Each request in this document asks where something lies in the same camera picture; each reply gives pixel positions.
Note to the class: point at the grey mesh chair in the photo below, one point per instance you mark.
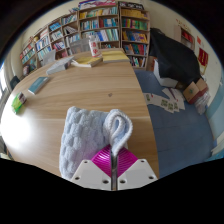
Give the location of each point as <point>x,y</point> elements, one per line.
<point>79,46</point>

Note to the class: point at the red wall poster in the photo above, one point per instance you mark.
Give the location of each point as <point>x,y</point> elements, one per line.
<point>203,56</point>

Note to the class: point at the dark office chair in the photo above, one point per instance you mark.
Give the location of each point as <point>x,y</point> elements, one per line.
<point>15,82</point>

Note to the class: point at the white textured towel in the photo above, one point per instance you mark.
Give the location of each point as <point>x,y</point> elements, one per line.
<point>83,136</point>

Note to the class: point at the brown cardboard box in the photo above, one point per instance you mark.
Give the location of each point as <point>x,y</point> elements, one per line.
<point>196,90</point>

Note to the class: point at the teal book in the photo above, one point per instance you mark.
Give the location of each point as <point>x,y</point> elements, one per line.
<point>38,85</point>

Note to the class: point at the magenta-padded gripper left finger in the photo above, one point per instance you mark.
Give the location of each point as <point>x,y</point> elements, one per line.
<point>96,173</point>

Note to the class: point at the small wooden wall shelf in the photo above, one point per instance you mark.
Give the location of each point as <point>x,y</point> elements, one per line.
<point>187,37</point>

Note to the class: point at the white box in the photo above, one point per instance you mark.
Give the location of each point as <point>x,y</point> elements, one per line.
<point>164,78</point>

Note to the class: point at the green plastic bag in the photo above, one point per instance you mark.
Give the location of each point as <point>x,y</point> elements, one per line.
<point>16,105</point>

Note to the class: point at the yellow flat book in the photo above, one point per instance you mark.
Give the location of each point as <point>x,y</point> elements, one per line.
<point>115,56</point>

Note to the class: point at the yellow open book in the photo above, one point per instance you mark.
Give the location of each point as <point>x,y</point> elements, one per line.
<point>87,61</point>

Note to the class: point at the papers on floor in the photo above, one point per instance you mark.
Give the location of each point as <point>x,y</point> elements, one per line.
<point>166,101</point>

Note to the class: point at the grey book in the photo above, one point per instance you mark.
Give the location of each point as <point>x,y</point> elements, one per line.
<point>60,65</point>

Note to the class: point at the wooden bookshelf with books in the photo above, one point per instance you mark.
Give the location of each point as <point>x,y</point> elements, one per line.
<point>100,25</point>

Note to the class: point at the black cloth cover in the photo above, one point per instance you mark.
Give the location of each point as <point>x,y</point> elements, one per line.
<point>175,56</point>

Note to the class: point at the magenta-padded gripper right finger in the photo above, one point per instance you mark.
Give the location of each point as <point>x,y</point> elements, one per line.
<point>133,172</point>

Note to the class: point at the grey plain chair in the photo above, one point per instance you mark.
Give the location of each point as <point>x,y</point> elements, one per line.
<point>48,57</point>

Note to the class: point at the white bottle with red label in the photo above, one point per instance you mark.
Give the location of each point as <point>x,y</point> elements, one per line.
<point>94,47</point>

